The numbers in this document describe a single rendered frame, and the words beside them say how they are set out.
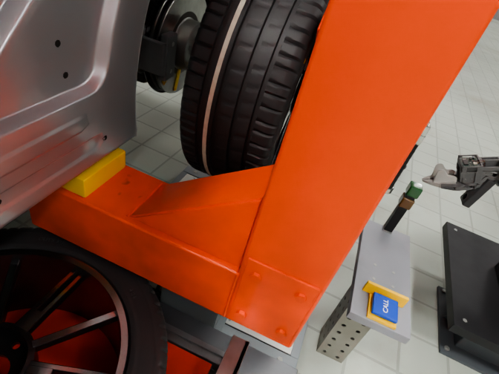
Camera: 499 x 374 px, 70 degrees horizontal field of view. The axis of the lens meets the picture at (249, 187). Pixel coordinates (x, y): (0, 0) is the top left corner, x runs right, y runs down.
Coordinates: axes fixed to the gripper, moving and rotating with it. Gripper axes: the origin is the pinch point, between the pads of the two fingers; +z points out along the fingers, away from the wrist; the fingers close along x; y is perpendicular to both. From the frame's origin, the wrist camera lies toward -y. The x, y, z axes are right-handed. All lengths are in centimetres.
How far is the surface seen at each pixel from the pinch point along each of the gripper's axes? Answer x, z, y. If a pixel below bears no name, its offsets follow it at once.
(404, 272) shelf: 17.3, 7.0, -23.0
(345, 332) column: 27, 26, -44
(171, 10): 6, 67, 62
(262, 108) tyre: 35, 37, 42
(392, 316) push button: 38.3, 11.5, -17.7
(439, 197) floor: -114, -25, -88
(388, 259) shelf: 13.9, 11.5, -20.9
